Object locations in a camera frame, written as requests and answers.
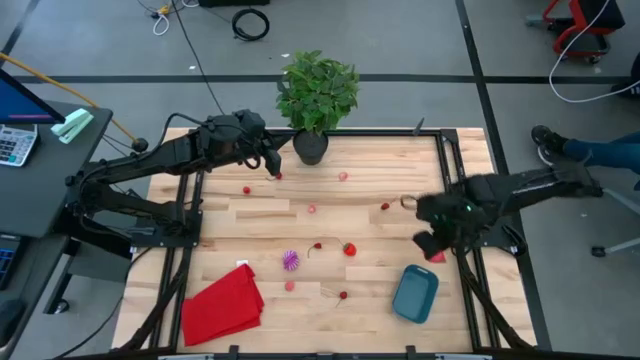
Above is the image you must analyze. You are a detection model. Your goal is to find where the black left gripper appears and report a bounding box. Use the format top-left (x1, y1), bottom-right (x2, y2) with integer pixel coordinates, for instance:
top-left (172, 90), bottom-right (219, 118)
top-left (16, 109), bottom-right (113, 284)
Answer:
top-left (227, 109), bottom-right (283, 177)

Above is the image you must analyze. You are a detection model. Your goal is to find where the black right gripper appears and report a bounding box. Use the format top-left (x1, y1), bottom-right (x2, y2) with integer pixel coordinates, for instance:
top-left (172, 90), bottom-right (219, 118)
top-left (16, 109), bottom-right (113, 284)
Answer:
top-left (412, 192), bottom-right (486, 260)

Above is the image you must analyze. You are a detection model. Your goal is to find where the teal plastic tupperware bin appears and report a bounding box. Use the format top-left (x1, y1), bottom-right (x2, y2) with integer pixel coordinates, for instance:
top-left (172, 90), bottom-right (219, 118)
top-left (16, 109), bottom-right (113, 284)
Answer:
top-left (391, 264), bottom-right (440, 325)

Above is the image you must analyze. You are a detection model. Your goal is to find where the red toy strawberry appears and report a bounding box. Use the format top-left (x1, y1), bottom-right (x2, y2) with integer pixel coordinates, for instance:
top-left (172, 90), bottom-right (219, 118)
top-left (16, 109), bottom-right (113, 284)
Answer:
top-left (334, 237), bottom-right (358, 258)

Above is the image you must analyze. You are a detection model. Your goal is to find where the black plant pot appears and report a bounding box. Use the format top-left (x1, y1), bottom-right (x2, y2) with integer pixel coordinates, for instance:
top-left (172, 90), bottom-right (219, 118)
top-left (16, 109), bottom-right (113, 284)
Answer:
top-left (292, 128), bottom-right (330, 167)

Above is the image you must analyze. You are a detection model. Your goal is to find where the green leafy artificial plant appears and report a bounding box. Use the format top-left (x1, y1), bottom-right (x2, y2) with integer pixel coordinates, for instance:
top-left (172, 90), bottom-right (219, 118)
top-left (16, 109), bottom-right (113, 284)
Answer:
top-left (275, 48), bottom-right (361, 135)

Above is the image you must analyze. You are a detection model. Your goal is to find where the person's shoe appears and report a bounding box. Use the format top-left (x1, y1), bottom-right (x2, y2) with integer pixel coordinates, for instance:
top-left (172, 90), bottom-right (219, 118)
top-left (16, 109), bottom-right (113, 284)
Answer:
top-left (537, 143), bottom-right (569, 167)
top-left (530, 124), bottom-right (570, 151)

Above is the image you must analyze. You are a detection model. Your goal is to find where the red folded cloth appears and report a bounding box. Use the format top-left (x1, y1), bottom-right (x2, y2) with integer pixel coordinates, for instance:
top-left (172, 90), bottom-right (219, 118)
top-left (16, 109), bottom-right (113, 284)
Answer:
top-left (180, 263), bottom-right (266, 348)

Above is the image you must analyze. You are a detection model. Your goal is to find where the black box on floor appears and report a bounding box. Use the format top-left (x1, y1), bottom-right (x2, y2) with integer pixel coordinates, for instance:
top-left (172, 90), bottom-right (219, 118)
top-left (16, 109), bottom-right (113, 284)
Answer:
top-left (198, 0), bottom-right (271, 8)

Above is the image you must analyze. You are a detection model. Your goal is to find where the grey office chair base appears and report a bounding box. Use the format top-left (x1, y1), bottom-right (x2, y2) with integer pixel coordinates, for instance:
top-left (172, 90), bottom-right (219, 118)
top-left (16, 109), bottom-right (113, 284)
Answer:
top-left (591, 187), bottom-right (640, 259)

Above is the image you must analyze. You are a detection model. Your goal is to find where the person's leg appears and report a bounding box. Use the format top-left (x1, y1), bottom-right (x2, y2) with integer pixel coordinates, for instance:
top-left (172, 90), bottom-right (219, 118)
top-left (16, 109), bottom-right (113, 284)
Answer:
top-left (562, 130), bottom-right (640, 176)

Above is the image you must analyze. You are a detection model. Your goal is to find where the mint green stapler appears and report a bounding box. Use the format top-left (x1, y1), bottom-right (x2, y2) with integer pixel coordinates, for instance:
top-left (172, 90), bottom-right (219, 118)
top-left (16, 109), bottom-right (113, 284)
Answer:
top-left (49, 107), bottom-right (95, 146)

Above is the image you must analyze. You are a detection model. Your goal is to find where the yellow rod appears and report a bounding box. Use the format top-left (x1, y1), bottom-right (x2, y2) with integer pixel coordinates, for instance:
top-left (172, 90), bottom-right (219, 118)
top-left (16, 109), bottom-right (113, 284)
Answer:
top-left (0, 51), bottom-right (141, 146)

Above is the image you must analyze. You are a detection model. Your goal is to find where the black desk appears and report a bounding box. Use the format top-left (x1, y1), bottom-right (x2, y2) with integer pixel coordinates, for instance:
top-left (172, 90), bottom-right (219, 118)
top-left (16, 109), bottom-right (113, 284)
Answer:
top-left (0, 99), bottom-right (114, 240)

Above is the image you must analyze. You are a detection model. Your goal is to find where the black object with white print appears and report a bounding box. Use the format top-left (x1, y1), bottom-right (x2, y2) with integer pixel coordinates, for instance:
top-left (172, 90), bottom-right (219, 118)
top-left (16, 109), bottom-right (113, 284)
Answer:
top-left (609, 64), bottom-right (640, 99)

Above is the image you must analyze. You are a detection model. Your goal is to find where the grey desk calculator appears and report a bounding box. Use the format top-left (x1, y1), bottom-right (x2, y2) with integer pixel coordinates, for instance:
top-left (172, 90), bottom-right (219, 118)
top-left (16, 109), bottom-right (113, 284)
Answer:
top-left (0, 123), bottom-right (40, 168)

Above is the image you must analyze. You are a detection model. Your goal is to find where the computer monitor with blue screen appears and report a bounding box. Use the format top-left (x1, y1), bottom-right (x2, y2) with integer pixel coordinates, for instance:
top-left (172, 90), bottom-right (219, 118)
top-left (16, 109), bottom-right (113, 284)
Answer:
top-left (0, 67), bottom-right (66, 126)

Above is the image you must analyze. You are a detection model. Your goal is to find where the dark grey low desk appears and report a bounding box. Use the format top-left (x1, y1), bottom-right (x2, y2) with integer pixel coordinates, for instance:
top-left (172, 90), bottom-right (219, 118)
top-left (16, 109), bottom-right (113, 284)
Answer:
top-left (0, 233), bottom-right (71, 360)

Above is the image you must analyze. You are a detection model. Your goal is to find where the red and black cart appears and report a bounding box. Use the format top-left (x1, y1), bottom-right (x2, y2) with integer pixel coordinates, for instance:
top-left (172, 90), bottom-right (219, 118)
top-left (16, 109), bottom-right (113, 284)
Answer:
top-left (524, 0), bottom-right (626, 65)

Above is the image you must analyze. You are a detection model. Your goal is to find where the black keyboard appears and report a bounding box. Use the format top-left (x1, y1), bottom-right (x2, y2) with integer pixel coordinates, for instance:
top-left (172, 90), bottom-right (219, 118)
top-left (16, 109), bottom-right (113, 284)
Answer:
top-left (0, 234), bottom-right (21, 291)

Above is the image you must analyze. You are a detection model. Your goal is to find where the black computer mouse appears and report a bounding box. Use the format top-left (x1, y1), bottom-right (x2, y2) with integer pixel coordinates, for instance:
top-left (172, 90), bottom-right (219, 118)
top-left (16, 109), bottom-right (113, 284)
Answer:
top-left (0, 298), bottom-right (26, 349)

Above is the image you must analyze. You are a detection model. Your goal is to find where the black metal table frame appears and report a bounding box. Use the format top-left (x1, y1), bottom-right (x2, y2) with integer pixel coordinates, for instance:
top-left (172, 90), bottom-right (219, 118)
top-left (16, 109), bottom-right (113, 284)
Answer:
top-left (117, 127), bottom-right (539, 360)

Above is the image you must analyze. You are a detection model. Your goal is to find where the long thin black floor cable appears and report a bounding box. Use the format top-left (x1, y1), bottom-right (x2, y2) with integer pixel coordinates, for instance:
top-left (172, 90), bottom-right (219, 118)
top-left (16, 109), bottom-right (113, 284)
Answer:
top-left (169, 0), bottom-right (226, 116)

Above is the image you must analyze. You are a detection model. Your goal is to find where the coiled black cable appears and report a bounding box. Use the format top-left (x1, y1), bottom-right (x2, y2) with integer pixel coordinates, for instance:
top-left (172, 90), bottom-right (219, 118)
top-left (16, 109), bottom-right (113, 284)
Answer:
top-left (230, 7), bottom-right (271, 43)

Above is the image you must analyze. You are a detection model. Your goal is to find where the short white cable loop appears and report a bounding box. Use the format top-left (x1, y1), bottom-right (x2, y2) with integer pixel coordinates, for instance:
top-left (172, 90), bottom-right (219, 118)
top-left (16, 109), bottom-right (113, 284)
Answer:
top-left (151, 12), bottom-right (171, 37)

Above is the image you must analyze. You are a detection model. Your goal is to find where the long white floor cable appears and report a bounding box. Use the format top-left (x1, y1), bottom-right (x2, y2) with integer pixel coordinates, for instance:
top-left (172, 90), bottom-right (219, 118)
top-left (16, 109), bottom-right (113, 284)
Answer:
top-left (548, 0), bottom-right (640, 105)

